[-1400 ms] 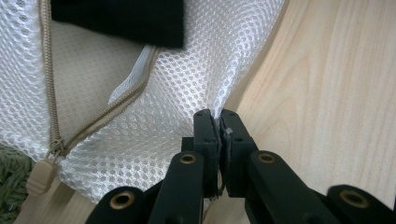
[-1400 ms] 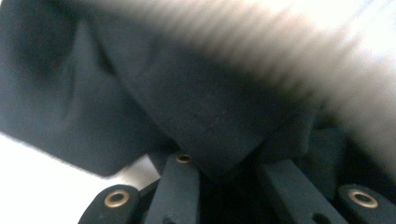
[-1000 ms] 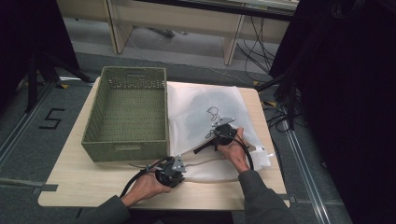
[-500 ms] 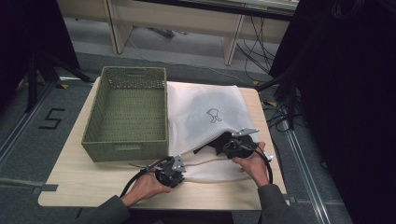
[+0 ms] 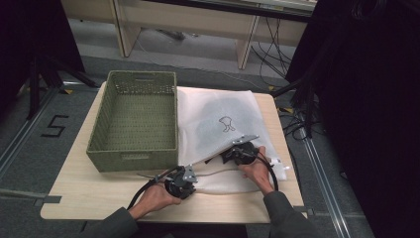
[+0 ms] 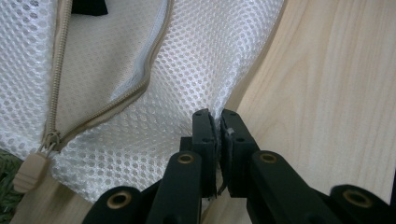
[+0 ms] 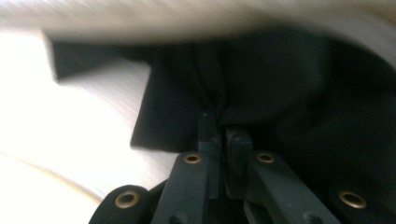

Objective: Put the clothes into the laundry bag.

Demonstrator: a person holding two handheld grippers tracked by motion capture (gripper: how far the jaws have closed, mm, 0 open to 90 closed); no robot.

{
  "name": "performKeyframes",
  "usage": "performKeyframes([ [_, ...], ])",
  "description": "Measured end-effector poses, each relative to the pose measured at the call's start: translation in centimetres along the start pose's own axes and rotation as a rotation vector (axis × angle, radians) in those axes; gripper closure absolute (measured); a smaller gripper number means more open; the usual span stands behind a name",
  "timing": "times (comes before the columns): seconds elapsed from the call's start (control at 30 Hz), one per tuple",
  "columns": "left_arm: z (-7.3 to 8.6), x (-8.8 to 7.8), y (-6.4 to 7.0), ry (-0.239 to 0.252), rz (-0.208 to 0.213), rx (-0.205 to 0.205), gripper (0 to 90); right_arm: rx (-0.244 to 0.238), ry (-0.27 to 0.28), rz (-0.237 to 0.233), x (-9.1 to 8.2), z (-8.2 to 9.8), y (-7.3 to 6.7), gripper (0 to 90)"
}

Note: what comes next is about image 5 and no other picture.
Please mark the green woven basket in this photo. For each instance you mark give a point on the green woven basket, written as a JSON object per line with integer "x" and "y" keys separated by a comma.
{"x": 138, "y": 122}

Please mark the black tripod stand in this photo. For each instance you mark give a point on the black tripod stand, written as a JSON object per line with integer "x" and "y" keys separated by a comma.
{"x": 39, "y": 76}

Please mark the white mesh laundry bag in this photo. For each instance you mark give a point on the white mesh laundry bag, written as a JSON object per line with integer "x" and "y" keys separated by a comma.
{"x": 228, "y": 109}

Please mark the metal floor rail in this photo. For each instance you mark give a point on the metal floor rail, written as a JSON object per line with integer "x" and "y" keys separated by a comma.
{"x": 20, "y": 139}
{"x": 325, "y": 188}

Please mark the black curtain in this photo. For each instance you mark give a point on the black curtain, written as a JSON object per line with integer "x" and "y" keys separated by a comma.
{"x": 369, "y": 99}
{"x": 29, "y": 29}

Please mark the person's left hand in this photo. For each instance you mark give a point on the person's left hand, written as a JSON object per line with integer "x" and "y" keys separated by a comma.
{"x": 155, "y": 198}

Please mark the person's right hand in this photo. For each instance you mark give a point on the person's right hand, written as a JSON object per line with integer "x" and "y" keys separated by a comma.
{"x": 259, "y": 172}

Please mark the black light stand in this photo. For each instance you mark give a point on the black light stand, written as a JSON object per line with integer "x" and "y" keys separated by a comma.
{"x": 307, "y": 89}

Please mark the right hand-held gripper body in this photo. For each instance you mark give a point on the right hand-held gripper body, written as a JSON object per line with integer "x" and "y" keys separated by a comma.
{"x": 242, "y": 153}

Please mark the beige wooden desk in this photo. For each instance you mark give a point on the beige wooden desk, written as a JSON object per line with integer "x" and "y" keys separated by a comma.
{"x": 185, "y": 20}

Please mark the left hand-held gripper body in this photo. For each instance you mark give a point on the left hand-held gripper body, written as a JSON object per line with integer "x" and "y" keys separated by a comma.
{"x": 181, "y": 185}

